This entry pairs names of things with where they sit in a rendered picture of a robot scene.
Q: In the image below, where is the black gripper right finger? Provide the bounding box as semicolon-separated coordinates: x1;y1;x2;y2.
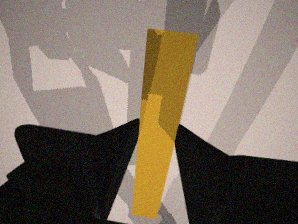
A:
175;124;298;224

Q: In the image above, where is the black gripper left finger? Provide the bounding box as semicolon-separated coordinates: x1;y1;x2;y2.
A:
14;118;140;220

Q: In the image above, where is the yellow bar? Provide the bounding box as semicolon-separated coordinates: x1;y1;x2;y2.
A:
132;29;198;219

